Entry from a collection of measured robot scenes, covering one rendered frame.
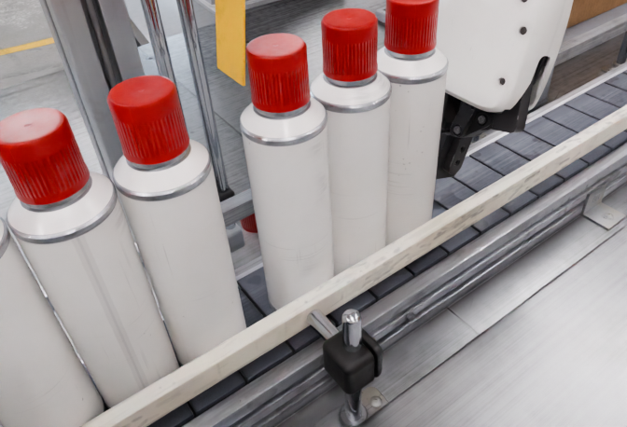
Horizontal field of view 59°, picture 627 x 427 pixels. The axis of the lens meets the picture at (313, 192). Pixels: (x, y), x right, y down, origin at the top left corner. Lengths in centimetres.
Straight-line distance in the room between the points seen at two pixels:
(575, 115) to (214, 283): 46
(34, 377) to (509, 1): 36
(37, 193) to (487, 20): 30
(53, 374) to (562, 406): 30
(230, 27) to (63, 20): 13
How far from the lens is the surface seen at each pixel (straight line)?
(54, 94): 91
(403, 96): 37
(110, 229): 29
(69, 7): 40
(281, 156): 31
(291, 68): 30
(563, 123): 65
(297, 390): 41
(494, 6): 41
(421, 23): 36
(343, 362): 35
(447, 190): 53
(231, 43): 31
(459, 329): 48
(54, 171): 27
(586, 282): 47
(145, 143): 28
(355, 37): 32
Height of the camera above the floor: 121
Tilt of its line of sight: 39 degrees down
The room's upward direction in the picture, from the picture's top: 4 degrees counter-clockwise
